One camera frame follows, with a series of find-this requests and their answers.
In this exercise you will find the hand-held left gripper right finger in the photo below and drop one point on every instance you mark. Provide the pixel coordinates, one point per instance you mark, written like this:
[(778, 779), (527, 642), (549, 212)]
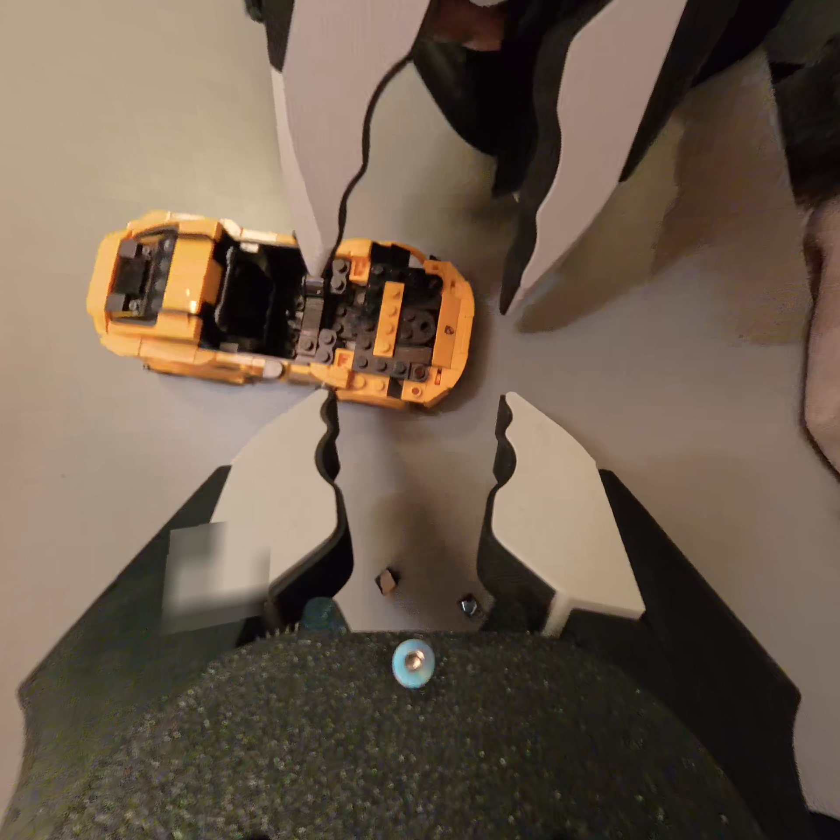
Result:
[(558, 512)]

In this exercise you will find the orange lego car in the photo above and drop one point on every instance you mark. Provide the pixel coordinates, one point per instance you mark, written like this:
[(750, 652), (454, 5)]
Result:
[(184, 289)]

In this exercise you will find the small black lego piece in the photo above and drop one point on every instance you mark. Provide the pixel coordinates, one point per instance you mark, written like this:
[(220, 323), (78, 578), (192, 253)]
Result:
[(387, 581), (470, 607)]

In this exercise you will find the person's right hand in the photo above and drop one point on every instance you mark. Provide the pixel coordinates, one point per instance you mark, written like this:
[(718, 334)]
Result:
[(466, 26)]

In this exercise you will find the person's right forearm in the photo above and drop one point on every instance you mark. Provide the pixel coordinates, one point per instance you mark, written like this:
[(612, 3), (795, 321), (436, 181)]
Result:
[(472, 118)]

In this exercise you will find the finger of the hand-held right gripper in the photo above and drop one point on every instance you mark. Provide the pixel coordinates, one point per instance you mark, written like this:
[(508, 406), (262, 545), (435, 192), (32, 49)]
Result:
[(341, 98), (590, 131)]

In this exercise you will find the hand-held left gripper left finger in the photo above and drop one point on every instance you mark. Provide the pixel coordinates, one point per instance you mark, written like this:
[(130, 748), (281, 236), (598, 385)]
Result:
[(282, 485)]

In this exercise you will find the person's dark fleece jacket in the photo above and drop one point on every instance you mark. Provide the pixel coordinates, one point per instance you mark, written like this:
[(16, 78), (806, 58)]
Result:
[(807, 98)]

